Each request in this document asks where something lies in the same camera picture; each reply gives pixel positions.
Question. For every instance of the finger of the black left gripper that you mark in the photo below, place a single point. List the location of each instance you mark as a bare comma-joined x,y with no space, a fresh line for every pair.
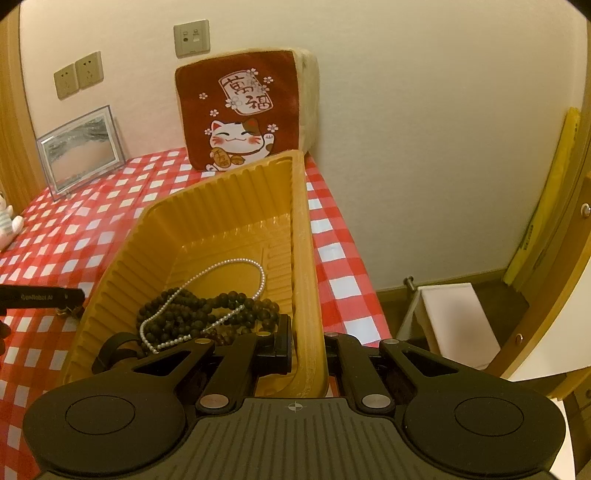
63,300

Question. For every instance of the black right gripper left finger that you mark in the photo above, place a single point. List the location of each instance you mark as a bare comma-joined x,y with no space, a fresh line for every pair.
237,367

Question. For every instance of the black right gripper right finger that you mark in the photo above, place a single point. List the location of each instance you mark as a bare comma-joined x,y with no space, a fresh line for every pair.
359,381

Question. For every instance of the yellow plastic tray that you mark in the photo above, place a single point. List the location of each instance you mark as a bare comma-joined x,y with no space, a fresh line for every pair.
230,229

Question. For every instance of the white bunny plush toy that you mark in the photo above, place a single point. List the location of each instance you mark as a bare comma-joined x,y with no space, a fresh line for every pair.
10,225

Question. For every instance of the red white checkered tablecloth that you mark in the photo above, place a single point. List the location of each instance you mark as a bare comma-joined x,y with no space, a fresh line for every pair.
70,242

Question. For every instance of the silver framed sand picture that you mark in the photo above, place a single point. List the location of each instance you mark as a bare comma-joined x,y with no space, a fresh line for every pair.
80,151

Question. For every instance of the yellow flat board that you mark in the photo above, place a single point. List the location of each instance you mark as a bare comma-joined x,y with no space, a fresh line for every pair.
549,196

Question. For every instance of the red lucky cat cushion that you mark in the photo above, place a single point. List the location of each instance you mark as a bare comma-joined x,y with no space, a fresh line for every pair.
241,107

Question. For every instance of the wooden chair frame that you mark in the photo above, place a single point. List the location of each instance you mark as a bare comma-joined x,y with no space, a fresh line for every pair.
551,338

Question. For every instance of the double wall outlet left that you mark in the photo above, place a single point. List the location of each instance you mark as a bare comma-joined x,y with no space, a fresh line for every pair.
66,82

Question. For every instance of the double wall outlet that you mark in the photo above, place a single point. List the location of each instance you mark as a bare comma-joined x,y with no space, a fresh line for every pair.
66,82
89,70

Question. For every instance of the double wall outlet right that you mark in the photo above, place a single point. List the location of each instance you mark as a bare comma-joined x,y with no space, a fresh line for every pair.
89,70

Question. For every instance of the grey wall socket plate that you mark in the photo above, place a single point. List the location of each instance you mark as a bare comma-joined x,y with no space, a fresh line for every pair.
192,38

